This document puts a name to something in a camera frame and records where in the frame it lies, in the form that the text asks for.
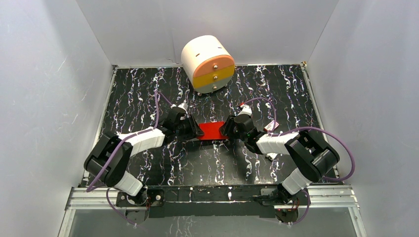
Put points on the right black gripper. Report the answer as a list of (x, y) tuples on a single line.
[(226, 128)]

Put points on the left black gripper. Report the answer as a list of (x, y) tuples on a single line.
[(190, 127)]

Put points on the red paper box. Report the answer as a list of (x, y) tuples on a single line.
[(211, 131)]

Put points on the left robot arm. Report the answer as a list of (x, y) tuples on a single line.
[(108, 160)]

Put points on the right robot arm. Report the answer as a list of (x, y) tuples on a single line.
[(313, 156)]

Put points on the small red white card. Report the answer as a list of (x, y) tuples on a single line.
[(271, 126)]

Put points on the small white beige case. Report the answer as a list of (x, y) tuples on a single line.
[(271, 156)]

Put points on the round three-drawer cabinet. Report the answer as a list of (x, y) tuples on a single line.
[(208, 65)]

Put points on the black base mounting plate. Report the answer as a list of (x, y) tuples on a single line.
[(236, 200)]

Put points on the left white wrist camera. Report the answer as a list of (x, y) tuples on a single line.
[(184, 106)]

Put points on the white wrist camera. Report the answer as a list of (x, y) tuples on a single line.
[(245, 110), (184, 106)]

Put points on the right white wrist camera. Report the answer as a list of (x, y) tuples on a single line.
[(245, 110)]

